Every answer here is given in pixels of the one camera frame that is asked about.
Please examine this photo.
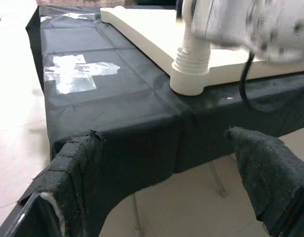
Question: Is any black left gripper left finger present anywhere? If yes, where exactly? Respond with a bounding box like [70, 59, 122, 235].
[0, 129, 106, 237]

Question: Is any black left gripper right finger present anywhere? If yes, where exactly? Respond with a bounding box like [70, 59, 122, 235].
[223, 125, 304, 237]

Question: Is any white plastic table leg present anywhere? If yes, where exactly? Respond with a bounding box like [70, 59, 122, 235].
[171, 0, 213, 76]

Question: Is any white plastic table top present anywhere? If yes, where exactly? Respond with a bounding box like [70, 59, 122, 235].
[100, 6, 304, 97]

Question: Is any grey metal table support leg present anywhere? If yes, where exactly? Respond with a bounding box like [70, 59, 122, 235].
[208, 160, 227, 198]
[131, 192, 143, 234]

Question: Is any black tablecloth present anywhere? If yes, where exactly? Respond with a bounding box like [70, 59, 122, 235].
[25, 4, 304, 198]

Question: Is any clear tape patch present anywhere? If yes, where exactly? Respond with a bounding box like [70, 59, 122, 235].
[43, 54, 122, 96]

